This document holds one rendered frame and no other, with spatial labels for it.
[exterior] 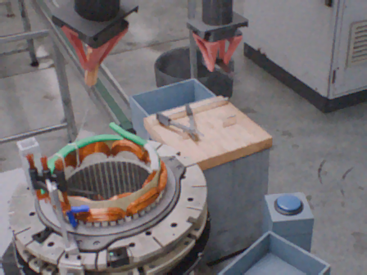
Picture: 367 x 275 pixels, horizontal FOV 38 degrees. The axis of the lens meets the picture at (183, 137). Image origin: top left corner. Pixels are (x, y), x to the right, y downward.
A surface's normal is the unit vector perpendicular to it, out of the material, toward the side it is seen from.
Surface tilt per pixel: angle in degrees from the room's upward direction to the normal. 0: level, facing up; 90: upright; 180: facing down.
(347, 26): 90
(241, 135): 0
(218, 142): 0
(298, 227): 90
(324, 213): 0
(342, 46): 90
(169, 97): 90
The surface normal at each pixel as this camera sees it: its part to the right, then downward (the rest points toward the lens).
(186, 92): 0.45, 0.47
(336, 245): -0.04, -0.84
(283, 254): -0.70, 0.41
